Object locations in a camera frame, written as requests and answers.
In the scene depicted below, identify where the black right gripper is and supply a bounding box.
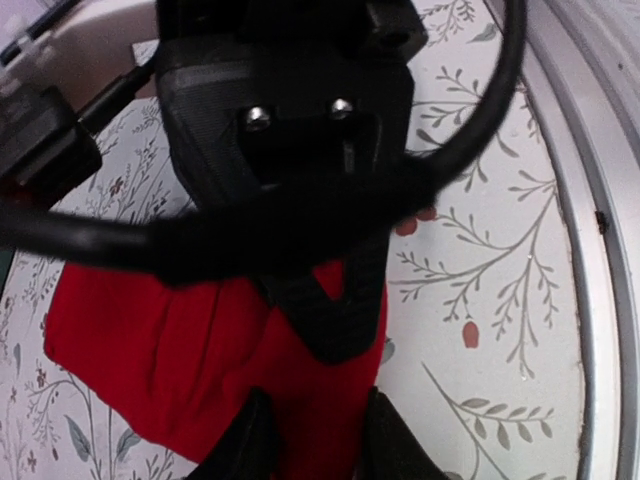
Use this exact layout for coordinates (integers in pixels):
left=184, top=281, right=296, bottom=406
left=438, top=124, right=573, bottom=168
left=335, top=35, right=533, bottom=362
left=152, top=0, right=431, bottom=251

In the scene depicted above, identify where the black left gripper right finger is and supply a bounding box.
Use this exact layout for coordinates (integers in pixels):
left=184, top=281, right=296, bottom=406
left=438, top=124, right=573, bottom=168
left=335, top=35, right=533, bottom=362
left=357, top=388, right=445, bottom=480

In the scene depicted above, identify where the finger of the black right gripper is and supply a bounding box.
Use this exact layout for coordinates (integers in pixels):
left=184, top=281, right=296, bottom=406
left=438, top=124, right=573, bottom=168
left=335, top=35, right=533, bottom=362
left=254, top=233, right=389, bottom=363

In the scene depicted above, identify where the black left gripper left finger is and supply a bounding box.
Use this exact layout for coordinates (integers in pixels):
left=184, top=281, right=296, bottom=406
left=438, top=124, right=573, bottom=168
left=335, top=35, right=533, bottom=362
left=189, top=388, right=280, bottom=480

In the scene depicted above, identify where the red sock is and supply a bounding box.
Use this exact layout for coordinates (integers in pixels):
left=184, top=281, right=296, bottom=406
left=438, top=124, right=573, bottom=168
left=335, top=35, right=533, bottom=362
left=44, top=264, right=387, bottom=479

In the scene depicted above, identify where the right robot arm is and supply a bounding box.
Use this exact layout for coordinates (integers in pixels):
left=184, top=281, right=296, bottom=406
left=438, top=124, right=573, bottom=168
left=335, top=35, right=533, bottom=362
left=1, top=1, right=428, bottom=365

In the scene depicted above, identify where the floral table cloth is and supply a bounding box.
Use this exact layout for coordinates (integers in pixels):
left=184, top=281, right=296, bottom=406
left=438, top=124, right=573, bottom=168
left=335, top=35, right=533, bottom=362
left=1, top=87, right=584, bottom=479

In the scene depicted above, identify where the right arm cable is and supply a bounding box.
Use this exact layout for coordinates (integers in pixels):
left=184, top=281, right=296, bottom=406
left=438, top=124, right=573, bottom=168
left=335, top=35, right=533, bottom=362
left=0, top=0, right=529, bottom=289

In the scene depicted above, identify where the aluminium front rail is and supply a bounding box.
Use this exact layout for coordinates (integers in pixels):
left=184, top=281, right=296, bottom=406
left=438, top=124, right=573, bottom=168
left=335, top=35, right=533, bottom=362
left=524, top=1, right=639, bottom=479

